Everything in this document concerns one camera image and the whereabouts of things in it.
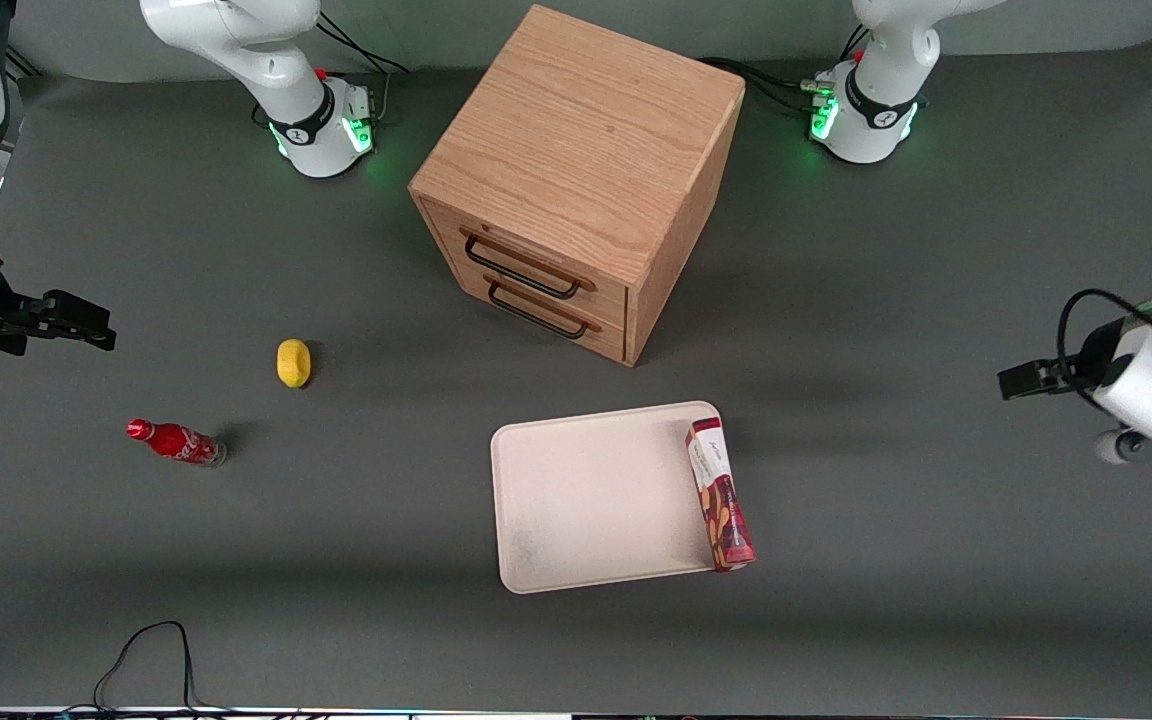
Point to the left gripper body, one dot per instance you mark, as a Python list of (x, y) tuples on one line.
[(1094, 358)]

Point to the red cookie box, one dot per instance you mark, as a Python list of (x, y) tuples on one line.
[(721, 495)]

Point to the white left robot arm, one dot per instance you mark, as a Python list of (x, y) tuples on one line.
[(876, 120)]

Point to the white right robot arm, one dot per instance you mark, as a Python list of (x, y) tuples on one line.
[(236, 30)]

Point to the beige rectangular tray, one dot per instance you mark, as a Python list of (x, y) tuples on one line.
[(586, 500)]

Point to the red cola bottle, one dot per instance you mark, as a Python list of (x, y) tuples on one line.
[(176, 441)]

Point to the yellow lemon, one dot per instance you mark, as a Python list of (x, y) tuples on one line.
[(294, 363)]

